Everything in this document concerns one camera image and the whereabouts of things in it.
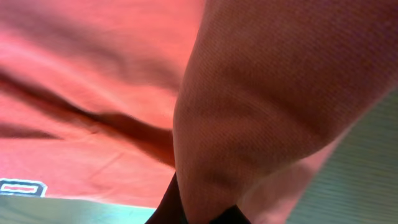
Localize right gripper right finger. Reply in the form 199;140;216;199
210;205;251;224

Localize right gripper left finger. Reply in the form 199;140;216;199
145;174;188;224

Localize orange-red t-shirt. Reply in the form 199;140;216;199
1;0;397;223

